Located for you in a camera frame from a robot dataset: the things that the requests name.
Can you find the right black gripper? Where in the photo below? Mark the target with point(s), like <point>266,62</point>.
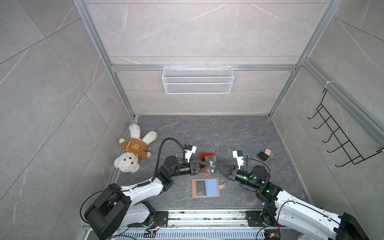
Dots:
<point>233,171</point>

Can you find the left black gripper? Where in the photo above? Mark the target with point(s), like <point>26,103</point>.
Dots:
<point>196,170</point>

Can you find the red plastic tray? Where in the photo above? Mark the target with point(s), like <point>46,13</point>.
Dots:
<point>202,158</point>

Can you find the tan leather card holder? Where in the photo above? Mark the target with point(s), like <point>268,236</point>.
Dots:
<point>213,188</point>

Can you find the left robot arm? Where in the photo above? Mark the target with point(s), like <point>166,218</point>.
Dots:
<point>117,206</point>

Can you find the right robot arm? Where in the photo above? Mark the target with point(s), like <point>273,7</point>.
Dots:
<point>282,208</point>

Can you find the small black pink box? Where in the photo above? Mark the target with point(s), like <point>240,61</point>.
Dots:
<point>265,155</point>

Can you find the white teddy bear brown shirt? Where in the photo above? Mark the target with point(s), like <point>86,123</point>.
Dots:
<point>134,150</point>

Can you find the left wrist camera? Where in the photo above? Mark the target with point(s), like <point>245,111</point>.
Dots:
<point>188,151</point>

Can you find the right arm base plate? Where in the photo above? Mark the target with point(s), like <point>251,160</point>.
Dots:
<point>260,218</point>

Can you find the aluminium rail frame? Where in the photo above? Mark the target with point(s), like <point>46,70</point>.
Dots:
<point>201,225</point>

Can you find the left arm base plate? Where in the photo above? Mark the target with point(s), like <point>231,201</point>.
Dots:
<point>157,219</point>

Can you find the white wire mesh basket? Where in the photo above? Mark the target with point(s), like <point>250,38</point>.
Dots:
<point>197,80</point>

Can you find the black wire hook rack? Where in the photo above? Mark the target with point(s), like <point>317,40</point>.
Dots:
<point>344,142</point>

